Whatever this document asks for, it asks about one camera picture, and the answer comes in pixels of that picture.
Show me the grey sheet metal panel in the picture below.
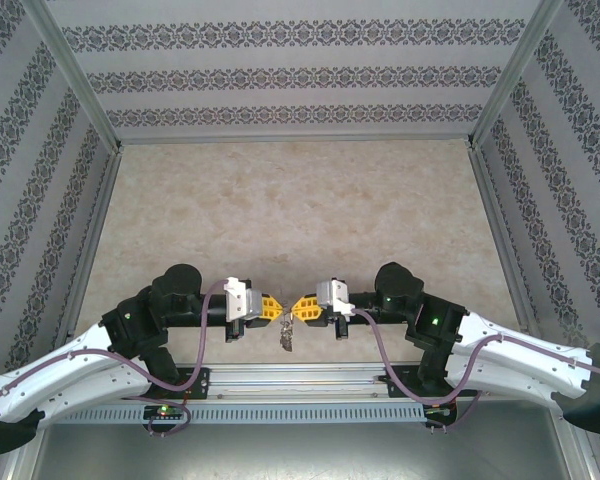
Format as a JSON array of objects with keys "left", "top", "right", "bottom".
[{"left": 29, "top": 419, "right": 576, "bottom": 480}]

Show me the aluminium frame bar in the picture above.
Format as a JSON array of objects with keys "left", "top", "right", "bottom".
[
  {"left": 4, "top": 449, "right": 47, "bottom": 480},
  {"left": 114, "top": 132, "right": 476, "bottom": 147},
  {"left": 467, "top": 144, "right": 544, "bottom": 341},
  {"left": 53, "top": 147, "right": 126, "bottom": 351},
  {"left": 554, "top": 432, "right": 599, "bottom": 480}
]

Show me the aluminium frame post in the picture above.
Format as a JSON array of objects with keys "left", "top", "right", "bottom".
[
  {"left": 21, "top": 0, "right": 125, "bottom": 154},
  {"left": 464, "top": 0, "right": 565, "bottom": 151}
]

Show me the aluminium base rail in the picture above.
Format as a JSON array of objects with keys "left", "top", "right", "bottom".
[{"left": 179, "top": 362, "right": 421, "bottom": 402}]

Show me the silver keyring with keys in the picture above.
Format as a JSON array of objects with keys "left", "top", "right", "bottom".
[{"left": 277, "top": 285, "right": 296, "bottom": 353}]

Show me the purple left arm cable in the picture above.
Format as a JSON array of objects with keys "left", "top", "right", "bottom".
[{"left": 0, "top": 278, "right": 229, "bottom": 437}]

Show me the grey slotted cable duct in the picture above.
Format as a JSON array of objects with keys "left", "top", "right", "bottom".
[{"left": 42, "top": 401, "right": 429, "bottom": 426}]

